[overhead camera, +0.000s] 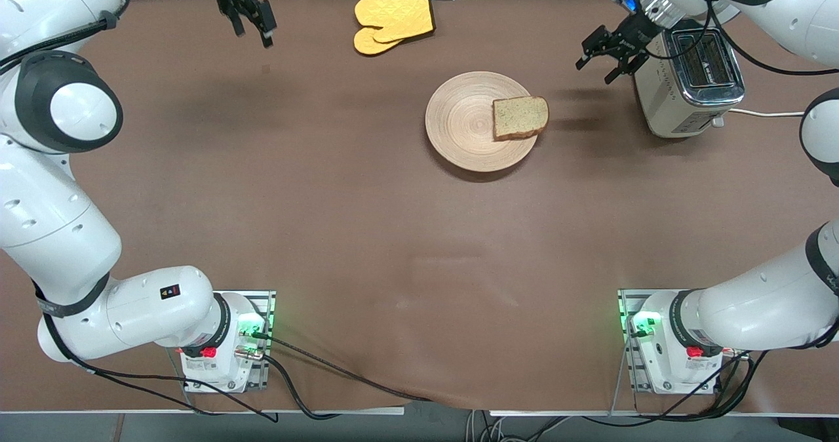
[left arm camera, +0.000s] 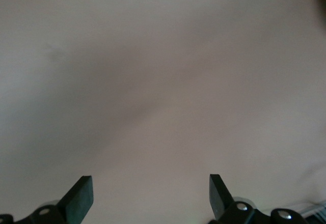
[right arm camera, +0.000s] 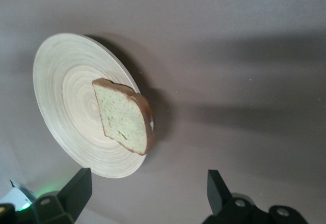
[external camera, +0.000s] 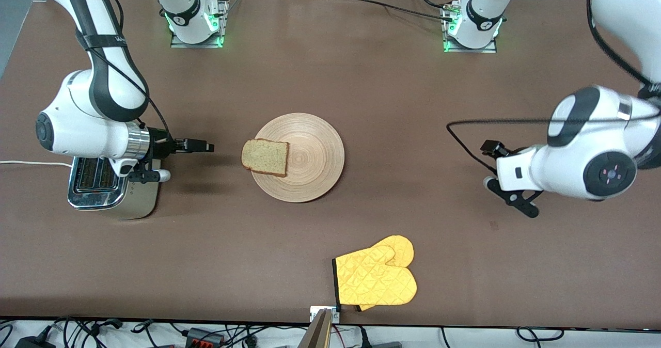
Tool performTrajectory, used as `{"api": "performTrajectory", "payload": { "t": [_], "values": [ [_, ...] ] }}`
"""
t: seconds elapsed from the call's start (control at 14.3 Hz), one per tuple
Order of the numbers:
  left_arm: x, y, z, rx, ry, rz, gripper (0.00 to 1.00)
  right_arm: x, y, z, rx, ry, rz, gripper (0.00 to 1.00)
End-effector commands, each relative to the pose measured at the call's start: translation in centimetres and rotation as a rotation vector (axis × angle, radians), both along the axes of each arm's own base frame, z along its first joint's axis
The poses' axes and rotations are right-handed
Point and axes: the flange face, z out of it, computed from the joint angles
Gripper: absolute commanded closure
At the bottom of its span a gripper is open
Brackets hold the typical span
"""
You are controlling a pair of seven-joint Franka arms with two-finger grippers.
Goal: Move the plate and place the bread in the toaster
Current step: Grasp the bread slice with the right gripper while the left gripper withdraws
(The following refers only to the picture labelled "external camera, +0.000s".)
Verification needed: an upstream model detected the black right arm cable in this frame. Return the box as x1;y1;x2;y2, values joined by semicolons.
77;0;172;143

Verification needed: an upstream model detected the round wooden plate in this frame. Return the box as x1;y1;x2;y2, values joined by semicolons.
249;113;345;203

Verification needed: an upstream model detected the black red connector block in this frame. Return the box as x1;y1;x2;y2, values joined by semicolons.
185;327;226;346

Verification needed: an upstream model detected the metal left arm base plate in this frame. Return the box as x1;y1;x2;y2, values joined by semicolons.
443;2;499;54

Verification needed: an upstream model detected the yellow quilted oven mitt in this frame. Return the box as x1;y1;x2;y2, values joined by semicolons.
332;245;418;307
355;235;415;312

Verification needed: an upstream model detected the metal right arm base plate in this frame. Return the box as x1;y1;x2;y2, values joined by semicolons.
170;0;229;49

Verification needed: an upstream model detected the silver two-slot toaster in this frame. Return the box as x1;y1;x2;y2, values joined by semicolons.
67;154;162;220

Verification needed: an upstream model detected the white toaster power cable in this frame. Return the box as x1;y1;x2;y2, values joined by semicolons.
0;160;74;168

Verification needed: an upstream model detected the black looped floor cable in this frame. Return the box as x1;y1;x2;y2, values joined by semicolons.
516;327;564;342

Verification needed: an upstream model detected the aluminium profile post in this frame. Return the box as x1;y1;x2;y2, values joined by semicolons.
297;308;334;348

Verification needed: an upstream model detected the white post mounting bracket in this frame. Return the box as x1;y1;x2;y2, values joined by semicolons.
310;306;340;324

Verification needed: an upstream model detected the black cable on table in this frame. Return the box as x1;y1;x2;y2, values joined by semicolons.
330;0;455;21

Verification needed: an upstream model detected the black power adaptor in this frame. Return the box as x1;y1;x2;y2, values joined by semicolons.
14;336;56;348

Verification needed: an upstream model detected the brown bread slice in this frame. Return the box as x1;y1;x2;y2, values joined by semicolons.
241;138;290;178

